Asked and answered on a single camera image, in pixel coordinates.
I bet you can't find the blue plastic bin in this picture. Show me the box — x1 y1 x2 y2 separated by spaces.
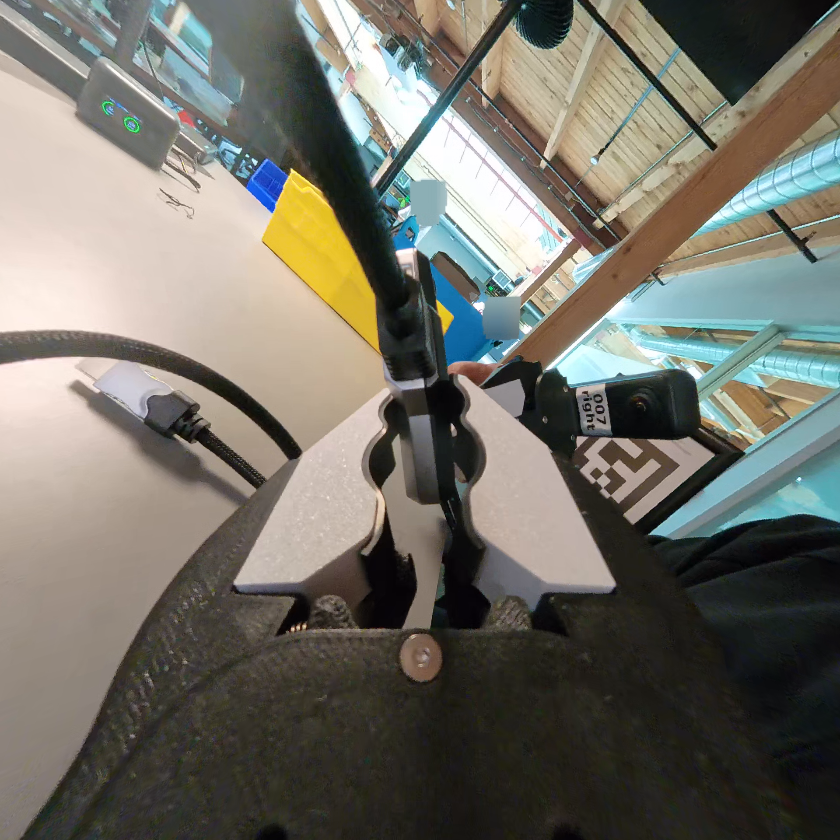
246 157 290 212
394 213 526 365

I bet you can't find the person's right forearm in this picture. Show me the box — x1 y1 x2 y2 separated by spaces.
646 515 840 788

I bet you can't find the grey power bank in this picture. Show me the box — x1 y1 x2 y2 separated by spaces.
75 58 181 168

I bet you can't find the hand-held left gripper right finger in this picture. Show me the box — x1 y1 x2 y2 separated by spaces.
446 375 619 613

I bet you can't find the thick black braided hdmi cable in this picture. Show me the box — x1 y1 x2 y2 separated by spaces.
0 0 437 490

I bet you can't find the black hanging panel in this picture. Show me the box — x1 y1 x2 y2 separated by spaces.
640 0 840 106

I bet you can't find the yellow plastic bin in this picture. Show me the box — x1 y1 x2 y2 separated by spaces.
261 169 455 358

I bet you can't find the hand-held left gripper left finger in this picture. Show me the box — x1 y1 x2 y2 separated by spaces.
233 387 417 611

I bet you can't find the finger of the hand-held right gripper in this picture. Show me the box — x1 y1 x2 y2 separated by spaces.
481 357 544 422

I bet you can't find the person's right hand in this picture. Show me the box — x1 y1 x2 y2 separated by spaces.
448 360 506 389

